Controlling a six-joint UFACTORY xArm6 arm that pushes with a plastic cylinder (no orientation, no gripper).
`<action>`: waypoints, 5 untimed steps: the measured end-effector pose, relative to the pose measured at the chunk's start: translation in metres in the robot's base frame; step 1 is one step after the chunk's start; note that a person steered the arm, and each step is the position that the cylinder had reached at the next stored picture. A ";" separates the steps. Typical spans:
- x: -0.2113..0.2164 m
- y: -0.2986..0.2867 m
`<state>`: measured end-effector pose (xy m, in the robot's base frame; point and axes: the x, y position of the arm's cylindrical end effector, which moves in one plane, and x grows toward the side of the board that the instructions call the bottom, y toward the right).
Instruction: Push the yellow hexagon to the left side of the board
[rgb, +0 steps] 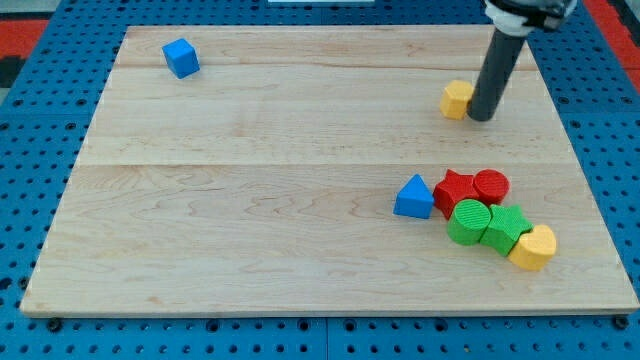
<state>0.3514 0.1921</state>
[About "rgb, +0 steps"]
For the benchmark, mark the blue cube block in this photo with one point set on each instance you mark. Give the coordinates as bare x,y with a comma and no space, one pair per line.
181,58

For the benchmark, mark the red cylinder block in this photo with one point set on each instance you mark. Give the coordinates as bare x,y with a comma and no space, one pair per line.
491,185

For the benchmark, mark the red star block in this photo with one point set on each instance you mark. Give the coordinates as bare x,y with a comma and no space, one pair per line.
452,189

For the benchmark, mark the yellow heart block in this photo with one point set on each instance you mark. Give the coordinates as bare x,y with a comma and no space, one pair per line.
534,249

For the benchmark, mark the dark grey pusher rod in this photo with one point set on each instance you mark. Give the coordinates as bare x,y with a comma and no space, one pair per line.
499,63

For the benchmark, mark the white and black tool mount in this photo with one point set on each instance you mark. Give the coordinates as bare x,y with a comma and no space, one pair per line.
518,18

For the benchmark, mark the wooden board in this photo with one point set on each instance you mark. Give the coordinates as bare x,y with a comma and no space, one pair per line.
263,185

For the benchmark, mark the green cylinder block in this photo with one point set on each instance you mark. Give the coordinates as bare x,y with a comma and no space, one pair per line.
468,222

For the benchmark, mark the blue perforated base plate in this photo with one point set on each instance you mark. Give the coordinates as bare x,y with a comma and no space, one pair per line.
45,116

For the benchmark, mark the green star block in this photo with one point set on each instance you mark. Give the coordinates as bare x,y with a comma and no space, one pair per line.
506,226

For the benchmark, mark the blue triangle block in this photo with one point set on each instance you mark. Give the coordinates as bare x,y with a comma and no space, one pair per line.
415,199

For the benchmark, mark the yellow hexagon block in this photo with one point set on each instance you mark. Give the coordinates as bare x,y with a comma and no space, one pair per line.
456,98

